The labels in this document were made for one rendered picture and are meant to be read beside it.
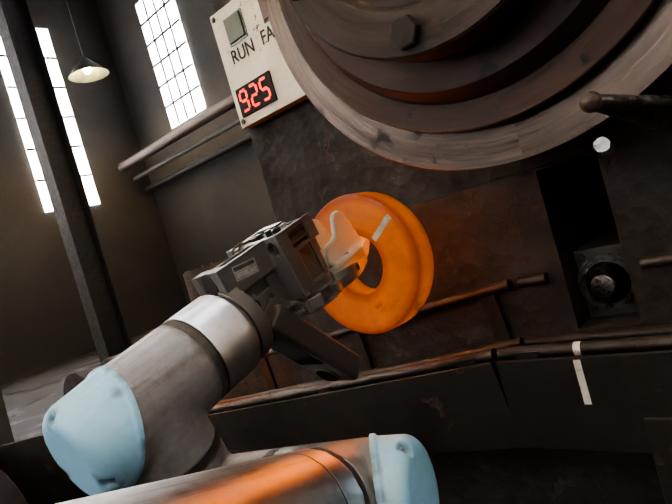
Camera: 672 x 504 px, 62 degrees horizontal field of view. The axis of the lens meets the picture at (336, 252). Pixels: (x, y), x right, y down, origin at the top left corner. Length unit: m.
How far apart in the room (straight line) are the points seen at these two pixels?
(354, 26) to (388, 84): 0.07
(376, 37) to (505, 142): 0.14
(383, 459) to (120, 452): 0.16
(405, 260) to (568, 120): 0.20
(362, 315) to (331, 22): 0.30
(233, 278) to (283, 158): 0.44
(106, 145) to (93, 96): 0.99
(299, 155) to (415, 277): 0.36
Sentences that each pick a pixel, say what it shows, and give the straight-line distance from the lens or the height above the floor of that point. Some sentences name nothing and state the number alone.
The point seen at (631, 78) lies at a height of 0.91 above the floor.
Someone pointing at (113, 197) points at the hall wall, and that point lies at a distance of 11.81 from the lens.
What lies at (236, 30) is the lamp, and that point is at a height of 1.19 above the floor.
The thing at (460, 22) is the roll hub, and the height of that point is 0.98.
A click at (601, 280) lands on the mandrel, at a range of 0.63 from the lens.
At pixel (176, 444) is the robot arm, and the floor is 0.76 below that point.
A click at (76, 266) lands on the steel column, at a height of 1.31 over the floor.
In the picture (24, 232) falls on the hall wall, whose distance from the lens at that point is 11.01.
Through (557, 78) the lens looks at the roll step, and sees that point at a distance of 0.48.
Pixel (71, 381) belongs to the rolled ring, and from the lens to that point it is 1.39.
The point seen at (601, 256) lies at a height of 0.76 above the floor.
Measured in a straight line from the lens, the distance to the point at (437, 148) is 0.55.
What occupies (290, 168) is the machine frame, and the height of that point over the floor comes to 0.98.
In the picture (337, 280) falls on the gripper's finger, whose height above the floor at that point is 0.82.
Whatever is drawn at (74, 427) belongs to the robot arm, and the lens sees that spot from 0.40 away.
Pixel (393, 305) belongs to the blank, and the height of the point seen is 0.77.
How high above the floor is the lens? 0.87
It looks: 2 degrees down
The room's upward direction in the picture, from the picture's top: 16 degrees counter-clockwise
